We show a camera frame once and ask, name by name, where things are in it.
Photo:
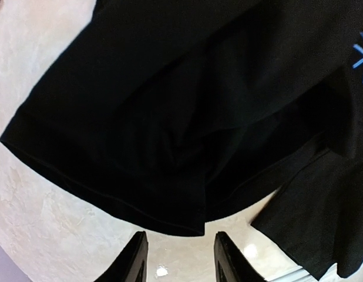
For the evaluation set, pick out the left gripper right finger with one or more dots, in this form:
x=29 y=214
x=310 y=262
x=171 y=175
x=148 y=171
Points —
x=230 y=263

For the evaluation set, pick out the black garment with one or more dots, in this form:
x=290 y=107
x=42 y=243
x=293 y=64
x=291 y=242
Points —
x=172 y=114

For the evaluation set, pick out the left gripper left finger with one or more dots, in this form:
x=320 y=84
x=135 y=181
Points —
x=131 y=264

